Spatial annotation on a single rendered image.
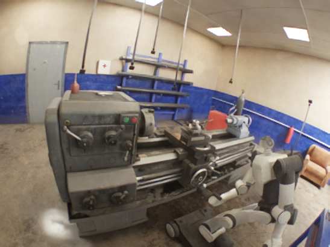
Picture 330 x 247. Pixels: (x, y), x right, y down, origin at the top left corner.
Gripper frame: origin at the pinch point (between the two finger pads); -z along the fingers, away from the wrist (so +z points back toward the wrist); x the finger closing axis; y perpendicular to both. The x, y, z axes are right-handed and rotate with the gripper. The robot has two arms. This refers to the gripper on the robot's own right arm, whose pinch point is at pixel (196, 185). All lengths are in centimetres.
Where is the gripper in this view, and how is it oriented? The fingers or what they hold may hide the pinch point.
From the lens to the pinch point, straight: 143.2
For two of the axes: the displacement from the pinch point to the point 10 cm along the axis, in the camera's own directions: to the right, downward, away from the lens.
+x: 0.0, -9.1, -4.2
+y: -8.6, 2.2, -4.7
